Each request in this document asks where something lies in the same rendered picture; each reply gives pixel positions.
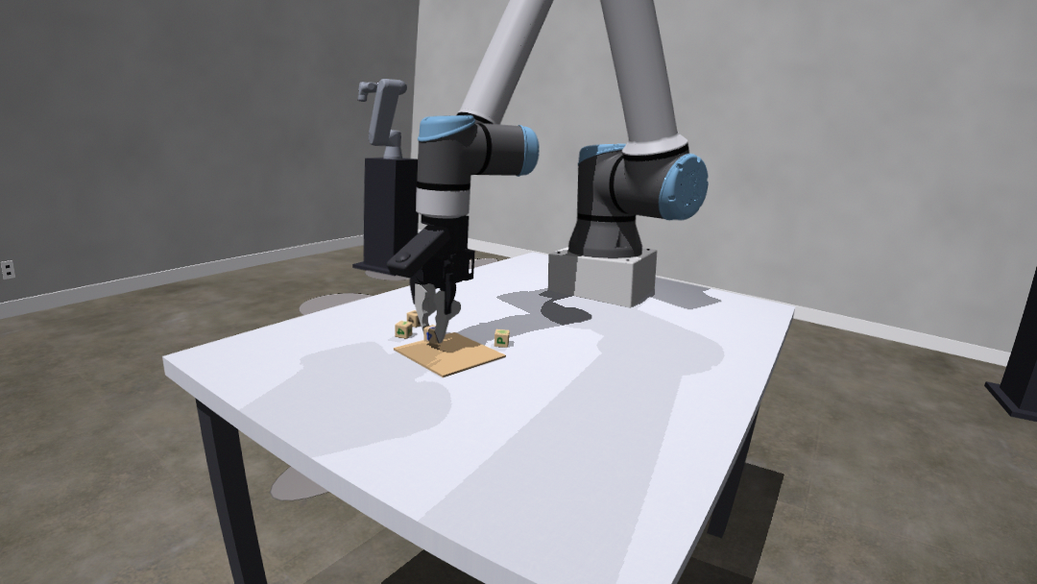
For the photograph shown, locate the tan flat mat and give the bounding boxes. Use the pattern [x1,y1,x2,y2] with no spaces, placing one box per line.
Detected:
[394,332,506,377]

